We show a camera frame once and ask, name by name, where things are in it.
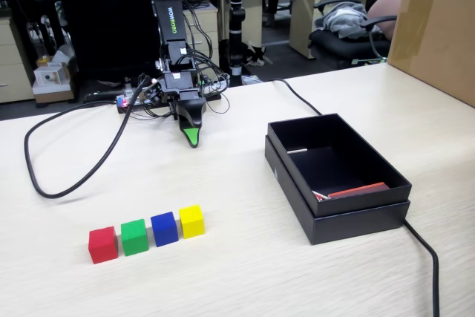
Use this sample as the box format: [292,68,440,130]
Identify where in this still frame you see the red wooden cube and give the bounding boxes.
[88,226,119,265]

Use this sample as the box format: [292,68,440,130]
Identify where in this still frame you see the thick black camera cable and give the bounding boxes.
[24,78,153,199]

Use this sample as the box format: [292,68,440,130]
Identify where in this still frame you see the black mesh office chair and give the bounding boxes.
[50,0,161,105]

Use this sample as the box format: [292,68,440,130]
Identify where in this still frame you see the black open box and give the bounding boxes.
[263,134,411,246]

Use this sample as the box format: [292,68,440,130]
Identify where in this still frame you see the large brown cardboard box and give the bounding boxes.
[387,0,475,108]

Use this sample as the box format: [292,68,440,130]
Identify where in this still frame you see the orange red booklet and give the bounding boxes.
[328,182,390,199]

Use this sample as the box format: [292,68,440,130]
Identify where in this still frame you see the black office chair with armrests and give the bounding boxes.
[309,0,398,69]

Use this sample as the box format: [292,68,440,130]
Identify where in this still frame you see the black white slippers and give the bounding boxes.
[245,44,272,67]

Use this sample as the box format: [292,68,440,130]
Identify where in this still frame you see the black vertical stand pole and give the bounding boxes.
[228,0,246,88]

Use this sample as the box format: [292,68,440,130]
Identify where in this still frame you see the blue wooden cube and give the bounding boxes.
[150,211,180,248]

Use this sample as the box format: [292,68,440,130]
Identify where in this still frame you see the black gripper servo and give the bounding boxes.
[161,71,208,149]

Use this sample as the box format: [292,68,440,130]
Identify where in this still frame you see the black box inner tray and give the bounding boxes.
[266,111,413,218]

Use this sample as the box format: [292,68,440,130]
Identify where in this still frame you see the green wooden cube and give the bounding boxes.
[120,218,150,258]

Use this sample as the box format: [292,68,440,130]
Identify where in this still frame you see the robot controller circuit board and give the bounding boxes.
[116,94,141,108]

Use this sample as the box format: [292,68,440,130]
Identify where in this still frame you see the grey crumpled clothing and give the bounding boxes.
[321,1,381,39]

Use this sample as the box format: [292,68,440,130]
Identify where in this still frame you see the small wrist camera board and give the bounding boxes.
[145,84,165,105]

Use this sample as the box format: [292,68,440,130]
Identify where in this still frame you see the white product box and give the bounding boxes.
[33,65,65,88]

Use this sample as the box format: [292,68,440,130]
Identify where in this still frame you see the yellow wooden cube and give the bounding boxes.
[179,204,206,240]

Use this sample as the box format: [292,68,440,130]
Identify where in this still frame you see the black power strip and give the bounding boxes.
[116,90,223,116]

